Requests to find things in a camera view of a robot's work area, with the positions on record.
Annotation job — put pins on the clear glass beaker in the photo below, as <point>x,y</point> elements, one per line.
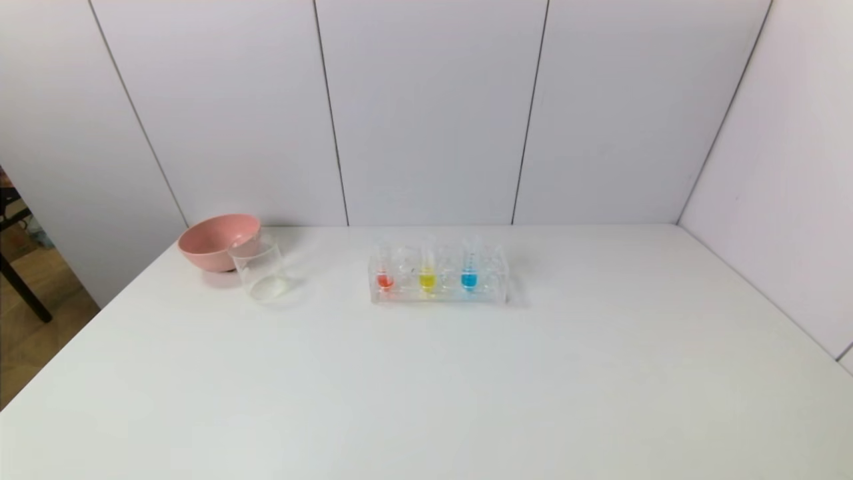
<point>263,276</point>

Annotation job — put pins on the test tube with red pigment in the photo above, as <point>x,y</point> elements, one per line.
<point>385,281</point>

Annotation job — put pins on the black furniture leg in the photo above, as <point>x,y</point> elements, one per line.
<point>26,293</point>

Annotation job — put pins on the test tube with blue pigment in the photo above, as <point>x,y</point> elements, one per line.
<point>469,280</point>

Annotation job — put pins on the pink bowl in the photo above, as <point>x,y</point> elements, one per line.
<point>210,243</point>

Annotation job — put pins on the clear acrylic test tube rack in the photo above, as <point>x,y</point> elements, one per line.
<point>493,283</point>

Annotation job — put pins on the test tube with yellow pigment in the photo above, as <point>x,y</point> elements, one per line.
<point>427,282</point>

